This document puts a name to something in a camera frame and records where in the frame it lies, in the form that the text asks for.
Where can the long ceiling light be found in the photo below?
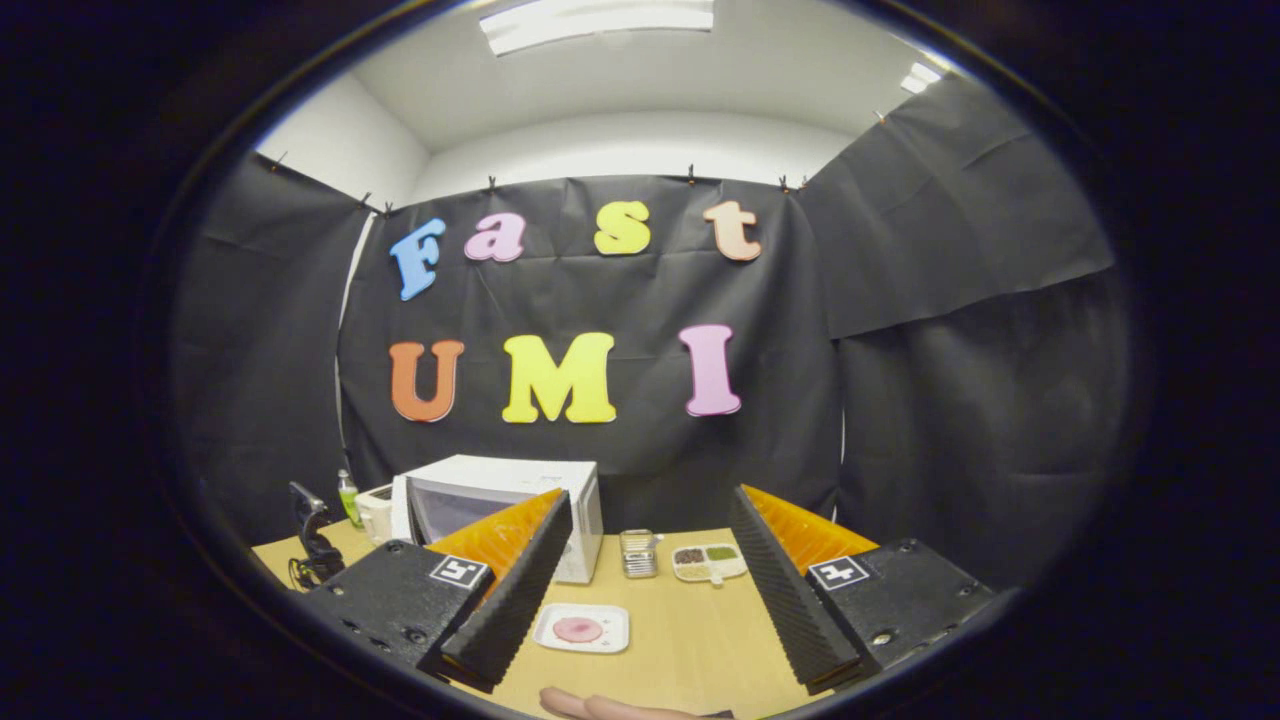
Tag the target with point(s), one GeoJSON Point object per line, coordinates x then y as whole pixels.
{"type": "Point", "coordinates": [600, 22]}

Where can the white divided bean dish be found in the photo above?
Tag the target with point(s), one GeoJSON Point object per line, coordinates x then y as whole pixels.
{"type": "Point", "coordinates": [708, 565]}

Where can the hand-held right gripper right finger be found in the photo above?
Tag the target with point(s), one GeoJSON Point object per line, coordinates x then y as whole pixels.
{"type": "Point", "coordinates": [785, 600]}

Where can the green drink bottle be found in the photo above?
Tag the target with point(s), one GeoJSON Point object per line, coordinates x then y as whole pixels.
{"type": "Point", "coordinates": [348, 505]}

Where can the pink ham slice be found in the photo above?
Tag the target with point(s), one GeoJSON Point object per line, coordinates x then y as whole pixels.
{"type": "Point", "coordinates": [578, 630]}

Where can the small ceiling light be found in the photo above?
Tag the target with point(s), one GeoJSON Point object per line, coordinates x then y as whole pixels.
{"type": "Point", "coordinates": [920, 78]}

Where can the white square plate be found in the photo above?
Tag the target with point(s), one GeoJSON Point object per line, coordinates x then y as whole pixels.
{"type": "Point", "coordinates": [610, 640]}

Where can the white toaster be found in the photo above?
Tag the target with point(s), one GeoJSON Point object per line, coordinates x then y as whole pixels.
{"type": "Point", "coordinates": [375, 515]}

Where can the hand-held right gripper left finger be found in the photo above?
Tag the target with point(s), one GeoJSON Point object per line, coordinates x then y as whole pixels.
{"type": "Point", "coordinates": [510, 610]}

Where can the white microwave oven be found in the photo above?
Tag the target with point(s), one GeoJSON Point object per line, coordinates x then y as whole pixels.
{"type": "Point", "coordinates": [490, 478]}

